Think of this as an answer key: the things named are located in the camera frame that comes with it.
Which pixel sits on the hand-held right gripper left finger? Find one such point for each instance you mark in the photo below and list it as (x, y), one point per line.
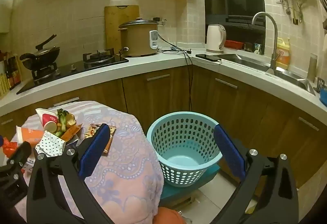
(95, 151)

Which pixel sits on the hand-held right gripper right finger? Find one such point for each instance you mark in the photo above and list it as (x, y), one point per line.
(230, 152)

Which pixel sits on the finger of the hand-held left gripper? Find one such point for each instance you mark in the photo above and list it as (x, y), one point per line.
(21, 153)

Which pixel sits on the red-orange wrapper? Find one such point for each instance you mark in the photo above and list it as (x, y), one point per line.
(9, 148)

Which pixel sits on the orange and white carton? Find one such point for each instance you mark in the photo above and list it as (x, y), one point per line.
(28, 135)

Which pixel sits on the brown snack packet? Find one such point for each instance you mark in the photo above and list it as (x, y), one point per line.
(92, 130)

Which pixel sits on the polka-dot carton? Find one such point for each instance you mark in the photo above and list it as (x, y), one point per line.
(49, 146)

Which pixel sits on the orange snack wrapper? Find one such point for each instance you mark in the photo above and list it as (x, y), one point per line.
(71, 132)

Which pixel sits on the yellow vegetable peel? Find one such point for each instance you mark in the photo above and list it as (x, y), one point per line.
(71, 119)

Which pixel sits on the red and white paper cup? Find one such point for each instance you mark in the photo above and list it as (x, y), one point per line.
(48, 120)

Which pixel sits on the light blue plastic basket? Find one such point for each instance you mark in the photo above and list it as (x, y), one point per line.
(184, 160)

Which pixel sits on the broccoli scrap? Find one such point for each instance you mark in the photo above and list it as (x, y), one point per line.
(62, 114)

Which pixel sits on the teal stool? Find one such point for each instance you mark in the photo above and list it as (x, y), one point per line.
(176, 194)

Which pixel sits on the yellow woven basket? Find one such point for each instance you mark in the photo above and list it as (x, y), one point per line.
(3, 86)

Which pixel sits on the dark sauce bottles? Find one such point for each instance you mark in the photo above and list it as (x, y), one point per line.
(12, 70)

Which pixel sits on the wooden base cabinets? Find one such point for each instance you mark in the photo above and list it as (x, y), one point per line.
(158, 96)

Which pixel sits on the black glass gas stove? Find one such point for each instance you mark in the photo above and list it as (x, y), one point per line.
(66, 70)

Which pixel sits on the orange round object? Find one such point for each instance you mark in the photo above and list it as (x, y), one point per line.
(168, 217)

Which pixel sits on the steel kitchen sink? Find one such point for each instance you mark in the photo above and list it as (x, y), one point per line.
(245, 60)

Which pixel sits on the black smartphone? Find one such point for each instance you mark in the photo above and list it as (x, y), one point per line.
(207, 57)

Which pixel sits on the black wok with lid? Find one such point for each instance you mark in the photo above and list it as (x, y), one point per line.
(38, 56)

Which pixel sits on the red plastic container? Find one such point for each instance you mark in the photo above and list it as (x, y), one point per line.
(233, 44)

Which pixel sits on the yellow detergent bottle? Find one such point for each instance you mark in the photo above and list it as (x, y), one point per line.
(283, 55)

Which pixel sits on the dark knife rack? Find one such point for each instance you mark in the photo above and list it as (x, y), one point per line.
(319, 84)

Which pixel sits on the white electric kettle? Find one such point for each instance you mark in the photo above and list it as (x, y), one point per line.
(214, 37)

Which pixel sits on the steel kitchen faucet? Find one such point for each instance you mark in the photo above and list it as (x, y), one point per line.
(274, 42)

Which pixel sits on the steel stock pot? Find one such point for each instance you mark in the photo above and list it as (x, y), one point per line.
(138, 40)

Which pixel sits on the wooden cutting board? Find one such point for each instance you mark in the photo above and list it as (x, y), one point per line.
(115, 27)

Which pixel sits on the hanging kitchen tool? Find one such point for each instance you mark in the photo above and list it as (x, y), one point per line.
(297, 9)

